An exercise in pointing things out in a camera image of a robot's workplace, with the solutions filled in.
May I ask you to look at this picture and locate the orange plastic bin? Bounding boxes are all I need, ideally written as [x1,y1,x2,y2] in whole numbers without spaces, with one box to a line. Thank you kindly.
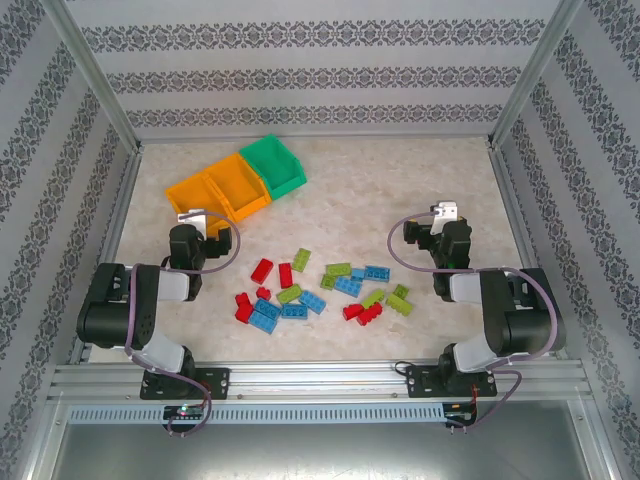
[166,172,224,236]
[204,153,274,223]

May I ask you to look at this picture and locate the green plastic bin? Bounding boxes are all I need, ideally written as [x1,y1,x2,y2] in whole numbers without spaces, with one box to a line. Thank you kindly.
[238,133,307,201]

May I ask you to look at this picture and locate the small circuit board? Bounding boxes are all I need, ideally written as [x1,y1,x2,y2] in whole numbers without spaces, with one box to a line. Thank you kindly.
[164,405,207,420]
[446,402,479,426]

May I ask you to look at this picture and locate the grey metal shelf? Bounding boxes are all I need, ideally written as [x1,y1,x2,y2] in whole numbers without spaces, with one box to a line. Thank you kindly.
[49,399,609,480]

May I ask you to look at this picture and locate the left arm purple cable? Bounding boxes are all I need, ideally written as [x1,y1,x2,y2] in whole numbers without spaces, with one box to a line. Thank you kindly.
[123,212,243,437]

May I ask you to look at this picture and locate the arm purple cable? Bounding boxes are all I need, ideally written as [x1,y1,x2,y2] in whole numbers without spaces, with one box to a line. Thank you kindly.
[388,210,560,436]
[123,212,243,437]

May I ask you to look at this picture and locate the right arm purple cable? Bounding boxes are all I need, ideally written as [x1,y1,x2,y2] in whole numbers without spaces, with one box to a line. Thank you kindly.
[388,210,560,436]

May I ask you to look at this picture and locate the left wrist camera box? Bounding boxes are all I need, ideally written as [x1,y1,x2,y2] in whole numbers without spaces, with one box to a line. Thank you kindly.
[177,208,209,236]

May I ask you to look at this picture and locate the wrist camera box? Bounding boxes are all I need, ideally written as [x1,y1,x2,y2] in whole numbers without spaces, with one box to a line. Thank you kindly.
[430,199,461,235]
[177,208,209,236]

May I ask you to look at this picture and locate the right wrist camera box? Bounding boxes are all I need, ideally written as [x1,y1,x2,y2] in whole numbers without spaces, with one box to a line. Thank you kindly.
[430,199,461,235]

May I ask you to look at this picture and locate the aluminium side rail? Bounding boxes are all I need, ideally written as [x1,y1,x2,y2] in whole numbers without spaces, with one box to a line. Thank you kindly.
[487,144,569,359]
[67,147,144,364]

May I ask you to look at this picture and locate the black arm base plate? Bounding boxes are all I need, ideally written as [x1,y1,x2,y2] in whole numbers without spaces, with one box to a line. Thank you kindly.
[405,363,499,399]
[139,367,231,400]

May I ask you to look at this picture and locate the long aluminium mounting rail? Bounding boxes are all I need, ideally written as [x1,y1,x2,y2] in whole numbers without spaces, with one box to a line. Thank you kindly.
[47,360,596,401]

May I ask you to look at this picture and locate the slotted grey cable duct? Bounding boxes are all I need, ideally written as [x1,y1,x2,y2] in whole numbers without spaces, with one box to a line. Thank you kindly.
[67,403,446,425]

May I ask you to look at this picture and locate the aluminium frame post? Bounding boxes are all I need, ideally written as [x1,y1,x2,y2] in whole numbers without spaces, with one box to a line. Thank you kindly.
[42,0,144,151]
[487,0,584,149]

